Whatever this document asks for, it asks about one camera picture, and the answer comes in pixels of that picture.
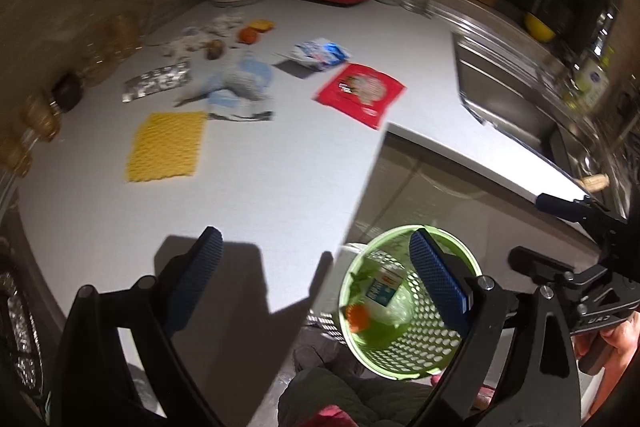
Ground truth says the blue plastic bag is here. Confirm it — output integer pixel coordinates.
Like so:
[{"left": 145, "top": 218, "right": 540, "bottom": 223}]
[{"left": 202, "top": 52, "right": 276, "bottom": 100}]

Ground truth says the dish soap bottle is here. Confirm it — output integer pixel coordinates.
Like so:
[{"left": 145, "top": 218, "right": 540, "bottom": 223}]
[{"left": 565, "top": 52, "right": 613, "bottom": 112}]

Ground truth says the red snack packet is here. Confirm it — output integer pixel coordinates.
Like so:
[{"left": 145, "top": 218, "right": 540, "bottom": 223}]
[{"left": 312, "top": 63, "right": 406, "bottom": 130}]

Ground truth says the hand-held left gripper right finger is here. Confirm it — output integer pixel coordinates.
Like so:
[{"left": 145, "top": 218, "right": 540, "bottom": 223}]
[{"left": 407, "top": 228, "right": 583, "bottom": 427}]

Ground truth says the blue white wrapper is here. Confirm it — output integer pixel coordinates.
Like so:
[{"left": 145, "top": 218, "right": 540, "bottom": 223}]
[{"left": 175, "top": 89, "right": 277, "bottom": 122}]

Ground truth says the orange scrap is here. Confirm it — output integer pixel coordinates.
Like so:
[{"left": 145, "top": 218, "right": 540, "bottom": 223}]
[{"left": 346, "top": 304, "right": 371, "bottom": 333}]

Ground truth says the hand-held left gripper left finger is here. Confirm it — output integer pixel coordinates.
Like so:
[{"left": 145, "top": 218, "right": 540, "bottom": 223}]
[{"left": 48, "top": 226, "right": 224, "bottom": 427}]

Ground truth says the green perforated basket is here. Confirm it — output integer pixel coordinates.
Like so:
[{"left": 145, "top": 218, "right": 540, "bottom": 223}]
[{"left": 337, "top": 224, "right": 483, "bottom": 380}]

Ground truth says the silver foil wrapper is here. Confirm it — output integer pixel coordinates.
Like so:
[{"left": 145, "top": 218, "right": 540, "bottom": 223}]
[{"left": 121, "top": 59, "right": 193, "bottom": 104}]

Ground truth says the aluminium foil stove liner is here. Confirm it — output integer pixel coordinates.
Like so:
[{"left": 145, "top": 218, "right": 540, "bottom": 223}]
[{"left": 0, "top": 257, "right": 46, "bottom": 398}]

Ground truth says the yellow bowl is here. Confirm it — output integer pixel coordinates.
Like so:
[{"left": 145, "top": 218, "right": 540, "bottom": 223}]
[{"left": 523, "top": 12, "right": 557, "bottom": 42}]

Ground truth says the dark brown cup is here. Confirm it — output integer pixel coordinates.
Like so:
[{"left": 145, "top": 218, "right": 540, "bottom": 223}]
[{"left": 52, "top": 74, "right": 85, "bottom": 112}]

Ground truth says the blue white snack packet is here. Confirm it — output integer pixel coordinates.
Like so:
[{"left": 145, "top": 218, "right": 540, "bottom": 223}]
[{"left": 290, "top": 38, "right": 352, "bottom": 72}]

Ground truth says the wooden handle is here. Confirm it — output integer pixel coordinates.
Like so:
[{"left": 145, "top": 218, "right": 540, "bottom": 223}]
[{"left": 575, "top": 174, "right": 610, "bottom": 192}]

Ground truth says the clear plastic wrap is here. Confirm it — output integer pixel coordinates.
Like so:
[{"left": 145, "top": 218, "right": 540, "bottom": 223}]
[{"left": 370, "top": 292, "right": 416, "bottom": 328}]

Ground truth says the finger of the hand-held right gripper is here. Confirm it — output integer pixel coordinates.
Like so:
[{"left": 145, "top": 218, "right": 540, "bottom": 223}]
[
  {"left": 507, "top": 246, "right": 576, "bottom": 286},
  {"left": 536, "top": 193, "right": 626, "bottom": 233}
]

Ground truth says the stainless steel sink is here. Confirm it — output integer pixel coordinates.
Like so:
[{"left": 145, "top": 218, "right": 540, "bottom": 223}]
[{"left": 452, "top": 29, "right": 601, "bottom": 158}]

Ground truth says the white blue carton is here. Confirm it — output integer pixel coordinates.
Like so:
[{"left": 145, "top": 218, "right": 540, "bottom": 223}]
[{"left": 361, "top": 257, "right": 406, "bottom": 308}]

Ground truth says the yellow textured cloth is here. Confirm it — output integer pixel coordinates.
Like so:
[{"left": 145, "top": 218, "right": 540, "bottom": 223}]
[{"left": 124, "top": 111, "right": 208, "bottom": 182}]

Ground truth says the person's right hand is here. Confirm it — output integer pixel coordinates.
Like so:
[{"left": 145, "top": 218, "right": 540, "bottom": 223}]
[{"left": 597, "top": 311, "right": 640, "bottom": 409}]

